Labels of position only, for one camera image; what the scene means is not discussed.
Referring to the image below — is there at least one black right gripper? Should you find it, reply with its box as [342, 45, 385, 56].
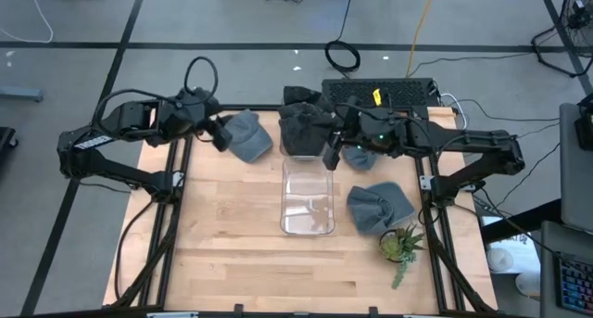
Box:
[322, 95, 374, 172]

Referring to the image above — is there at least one light blue-grey cap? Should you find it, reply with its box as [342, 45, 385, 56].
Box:
[224, 108, 274, 165]

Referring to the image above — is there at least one dark cap with strap buckle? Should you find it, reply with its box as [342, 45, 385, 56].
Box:
[277, 101, 337, 158]

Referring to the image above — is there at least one slate grey cap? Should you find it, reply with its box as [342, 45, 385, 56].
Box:
[346, 182, 417, 236]

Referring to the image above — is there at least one black perforated computer case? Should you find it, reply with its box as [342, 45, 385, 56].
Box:
[322, 78, 441, 109]

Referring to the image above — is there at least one clear plastic bin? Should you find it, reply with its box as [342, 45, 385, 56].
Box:
[279, 141, 336, 237]

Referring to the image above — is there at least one potted green succulent plant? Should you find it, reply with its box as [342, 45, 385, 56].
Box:
[378, 223, 426, 290]

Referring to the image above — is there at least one black diagonal beam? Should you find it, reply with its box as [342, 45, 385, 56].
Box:
[479, 197, 561, 246]

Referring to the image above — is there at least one blue-grey floor bar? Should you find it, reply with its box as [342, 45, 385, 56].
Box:
[0, 86, 44, 103]

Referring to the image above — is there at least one white paper roll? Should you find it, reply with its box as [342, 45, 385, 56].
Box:
[514, 271, 542, 299]
[486, 247, 514, 273]

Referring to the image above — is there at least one black floor object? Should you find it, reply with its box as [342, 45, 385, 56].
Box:
[0, 126, 19, 162]

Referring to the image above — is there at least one white printed box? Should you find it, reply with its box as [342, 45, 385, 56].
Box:
[481, 215, 541, 275]

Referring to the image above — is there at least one grey desk with black device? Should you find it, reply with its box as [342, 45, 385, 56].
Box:
[558, 102, 593, 234]

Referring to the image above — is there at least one black desk device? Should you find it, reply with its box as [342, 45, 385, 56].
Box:
[574, 91, 593, 151]

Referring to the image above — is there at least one grey desk with keyboard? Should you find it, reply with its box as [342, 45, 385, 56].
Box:
[539, 220, 593, 318]

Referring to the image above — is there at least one black floor fan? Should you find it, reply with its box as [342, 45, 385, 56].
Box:
[530, 0, 593, 79]

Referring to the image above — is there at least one backlit rainbow keyboard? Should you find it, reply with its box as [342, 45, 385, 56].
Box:
[555, 251, 593, 315]

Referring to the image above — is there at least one black aluminium table frame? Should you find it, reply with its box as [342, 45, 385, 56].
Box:
[104, 103, 499, 318]

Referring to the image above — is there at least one black coiled cable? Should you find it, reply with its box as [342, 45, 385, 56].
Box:
[323, 0, 362, 74]

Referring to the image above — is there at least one yellow cable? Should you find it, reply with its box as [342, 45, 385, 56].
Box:
[405, 0, 439, 78]

